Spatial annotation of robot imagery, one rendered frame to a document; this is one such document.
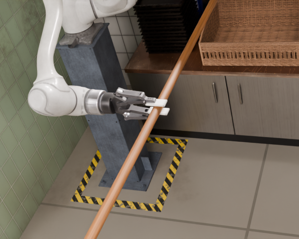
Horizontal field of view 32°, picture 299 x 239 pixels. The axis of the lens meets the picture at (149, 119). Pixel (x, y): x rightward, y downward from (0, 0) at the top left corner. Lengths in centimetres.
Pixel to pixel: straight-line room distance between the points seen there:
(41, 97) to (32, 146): 152
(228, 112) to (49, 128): 111
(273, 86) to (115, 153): 97
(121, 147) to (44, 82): 134
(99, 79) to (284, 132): 111
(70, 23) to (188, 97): 90
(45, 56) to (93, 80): 96
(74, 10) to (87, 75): 36
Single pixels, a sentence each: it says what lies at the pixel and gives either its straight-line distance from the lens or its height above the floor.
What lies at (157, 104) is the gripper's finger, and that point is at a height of 122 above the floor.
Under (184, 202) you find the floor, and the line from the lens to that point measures 305.
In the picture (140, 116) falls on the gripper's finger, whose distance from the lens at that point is 183.
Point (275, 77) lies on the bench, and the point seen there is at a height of 55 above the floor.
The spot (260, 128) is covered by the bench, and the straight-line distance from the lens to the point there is 315.
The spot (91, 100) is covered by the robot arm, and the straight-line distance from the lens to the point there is 185.
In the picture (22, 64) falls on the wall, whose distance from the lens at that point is 311.
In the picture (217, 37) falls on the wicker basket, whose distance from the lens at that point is 320.
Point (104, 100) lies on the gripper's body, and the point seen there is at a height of 123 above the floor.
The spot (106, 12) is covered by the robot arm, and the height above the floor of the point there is 113.
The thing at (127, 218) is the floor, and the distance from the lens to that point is 307.
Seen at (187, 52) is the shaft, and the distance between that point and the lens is 199.
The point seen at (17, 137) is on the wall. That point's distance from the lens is 311.
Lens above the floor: 230
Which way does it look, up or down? 39 degrees down
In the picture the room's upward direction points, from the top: 17 degrees counter-clockwise
